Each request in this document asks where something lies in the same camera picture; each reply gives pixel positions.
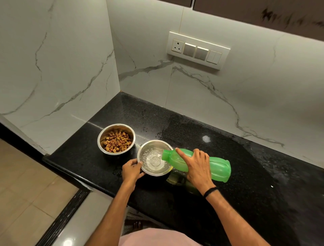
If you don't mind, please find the person's right hand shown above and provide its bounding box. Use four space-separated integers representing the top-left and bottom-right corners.
175 148 216 196

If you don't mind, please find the person's left hand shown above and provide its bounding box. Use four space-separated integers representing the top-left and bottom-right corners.
122 159 146 187

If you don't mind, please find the steel bowl with water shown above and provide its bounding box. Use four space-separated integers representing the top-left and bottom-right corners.
137 140 174 177

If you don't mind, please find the green plastic water bottle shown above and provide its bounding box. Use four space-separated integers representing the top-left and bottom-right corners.
161 149 231 183

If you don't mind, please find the person's right forearm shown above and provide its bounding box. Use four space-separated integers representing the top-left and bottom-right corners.
206 190 271 246

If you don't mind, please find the person's left forearm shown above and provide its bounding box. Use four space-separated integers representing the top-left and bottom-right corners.
84 181 137 246

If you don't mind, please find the brown pet food kibble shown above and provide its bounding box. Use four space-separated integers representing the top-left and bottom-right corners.
103 130 133 153

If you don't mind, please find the steel bowl with kibble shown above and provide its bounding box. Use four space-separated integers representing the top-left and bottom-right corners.
97 124 136 155

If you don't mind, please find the black wristband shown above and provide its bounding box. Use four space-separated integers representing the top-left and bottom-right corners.
203 187 219 198

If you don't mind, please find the pink shirt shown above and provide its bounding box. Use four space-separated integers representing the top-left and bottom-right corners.
118 228 203 246

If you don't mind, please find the white wall switch panel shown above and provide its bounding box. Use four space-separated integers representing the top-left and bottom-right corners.
167 31 231 70

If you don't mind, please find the dark wall cabinet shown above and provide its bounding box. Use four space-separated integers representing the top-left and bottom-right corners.
158 0 324 42

